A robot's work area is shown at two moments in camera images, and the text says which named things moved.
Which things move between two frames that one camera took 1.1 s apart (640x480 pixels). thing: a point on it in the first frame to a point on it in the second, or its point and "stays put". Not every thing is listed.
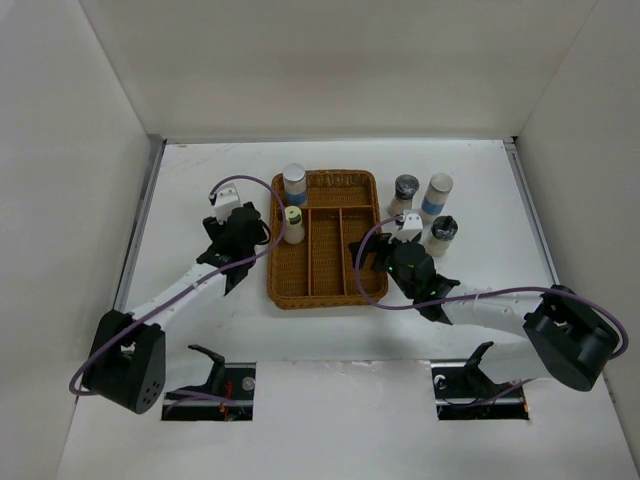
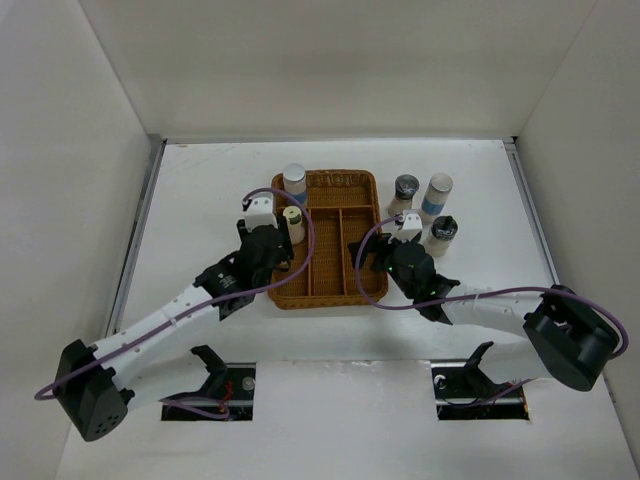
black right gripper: x=382 y=244 stays put
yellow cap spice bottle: x=294 y=231 stays put
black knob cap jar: x=443 y=230 stays put
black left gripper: x=217 y=230 to x=284 y=255
